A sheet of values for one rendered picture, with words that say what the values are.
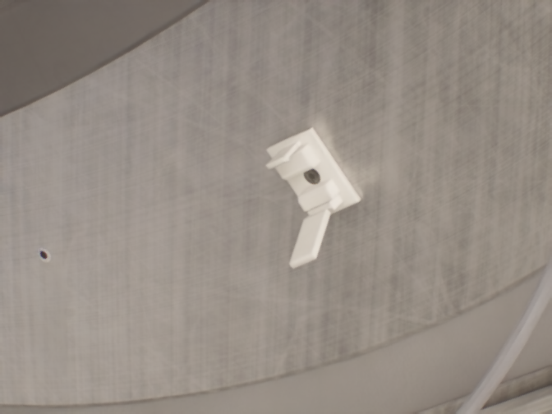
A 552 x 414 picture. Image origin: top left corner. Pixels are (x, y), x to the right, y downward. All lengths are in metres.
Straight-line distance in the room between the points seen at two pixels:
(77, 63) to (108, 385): 0.15
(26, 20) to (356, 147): 0.09
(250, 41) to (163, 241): 0.07
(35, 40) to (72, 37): 0.01
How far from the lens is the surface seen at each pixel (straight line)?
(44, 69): 0.91
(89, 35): 0.90
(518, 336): 0.91
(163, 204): 0.98
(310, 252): 0.93
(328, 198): 0.94
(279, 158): 0.94
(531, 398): 0.95
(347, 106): 0.93
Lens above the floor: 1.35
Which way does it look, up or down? 36 degrees down
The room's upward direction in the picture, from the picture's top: 2 degrees clockwise
